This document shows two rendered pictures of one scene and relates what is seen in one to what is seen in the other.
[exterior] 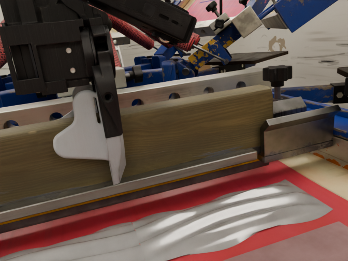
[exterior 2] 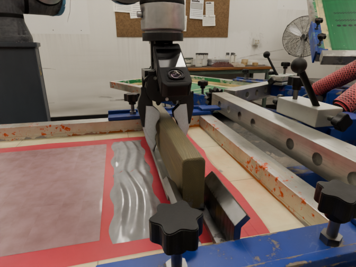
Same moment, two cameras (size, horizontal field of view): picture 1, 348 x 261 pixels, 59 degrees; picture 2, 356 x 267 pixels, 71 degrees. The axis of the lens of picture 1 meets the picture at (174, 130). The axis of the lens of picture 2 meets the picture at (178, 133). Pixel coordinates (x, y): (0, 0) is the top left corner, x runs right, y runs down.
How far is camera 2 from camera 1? 0.52 m
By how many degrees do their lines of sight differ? 87
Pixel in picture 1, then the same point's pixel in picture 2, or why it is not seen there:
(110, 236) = (138, 165)
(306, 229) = (103, 224)
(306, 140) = not seen: hidden behind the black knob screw
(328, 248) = (83, 226)
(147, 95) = (298, 140)
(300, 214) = (116, 224)
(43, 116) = (249, 117)
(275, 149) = not seen: hidden behind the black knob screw
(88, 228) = (151, 161)
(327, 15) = not seen: outside the picture
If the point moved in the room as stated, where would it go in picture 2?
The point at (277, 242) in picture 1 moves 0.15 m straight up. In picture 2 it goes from (101, 210) to (89, 113)
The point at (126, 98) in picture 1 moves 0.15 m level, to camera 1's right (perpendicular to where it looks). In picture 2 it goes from (284, 133) to (323, 170)
